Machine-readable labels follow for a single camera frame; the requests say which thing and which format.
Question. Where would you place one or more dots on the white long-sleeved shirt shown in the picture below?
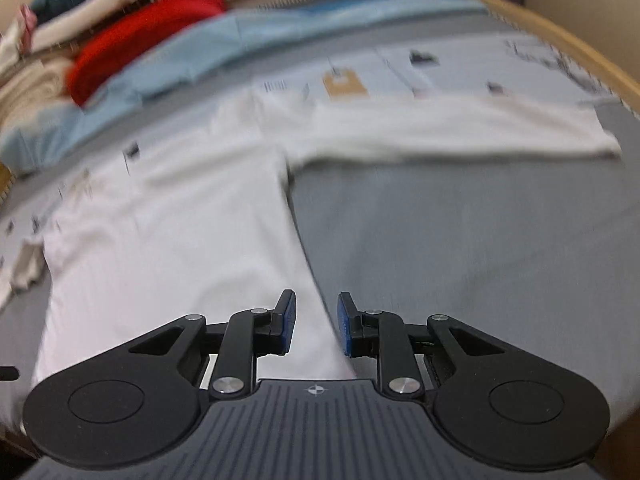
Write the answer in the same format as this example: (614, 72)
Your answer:
(175, 235)

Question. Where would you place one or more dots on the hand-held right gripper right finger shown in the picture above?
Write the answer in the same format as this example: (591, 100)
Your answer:
(345, 326)

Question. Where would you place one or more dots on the light blue cloth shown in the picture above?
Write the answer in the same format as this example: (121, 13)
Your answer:
(250, 45)

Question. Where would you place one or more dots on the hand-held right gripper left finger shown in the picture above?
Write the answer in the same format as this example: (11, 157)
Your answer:
(286, 321)

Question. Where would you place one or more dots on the grey printed blanket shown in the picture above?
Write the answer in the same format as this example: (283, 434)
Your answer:
(450, 240)

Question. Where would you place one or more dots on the red garment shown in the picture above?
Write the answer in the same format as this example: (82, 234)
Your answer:
(140, 40)

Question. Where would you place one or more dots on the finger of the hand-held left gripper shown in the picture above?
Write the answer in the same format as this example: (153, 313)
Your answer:
(7, 373)

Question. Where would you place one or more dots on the white folded garment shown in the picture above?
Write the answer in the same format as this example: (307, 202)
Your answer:
(85, 15)

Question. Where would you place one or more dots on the beige towel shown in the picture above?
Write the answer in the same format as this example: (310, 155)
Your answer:
(30, 90)

